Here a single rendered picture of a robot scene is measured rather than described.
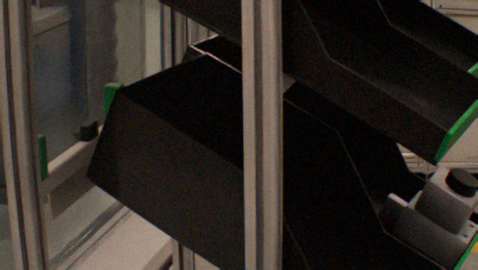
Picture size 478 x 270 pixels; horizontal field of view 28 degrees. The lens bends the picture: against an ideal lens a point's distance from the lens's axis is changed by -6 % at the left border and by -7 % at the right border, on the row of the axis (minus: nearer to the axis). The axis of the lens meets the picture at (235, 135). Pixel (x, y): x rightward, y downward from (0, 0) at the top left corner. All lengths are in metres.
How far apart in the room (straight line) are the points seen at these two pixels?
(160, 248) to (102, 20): 0.40
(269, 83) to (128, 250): 1.16
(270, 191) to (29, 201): 0.17
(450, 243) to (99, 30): 0.99
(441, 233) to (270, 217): 0.24
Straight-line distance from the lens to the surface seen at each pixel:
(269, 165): 0.61
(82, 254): 1.70
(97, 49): 1.69
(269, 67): 0.60
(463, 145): 4.59
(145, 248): 1.75
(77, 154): 0.76
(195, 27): 2.22
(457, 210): 0.82
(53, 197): 0.75
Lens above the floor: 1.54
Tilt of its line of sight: 17 degrees down
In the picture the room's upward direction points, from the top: 1 degrees counter-clockwise
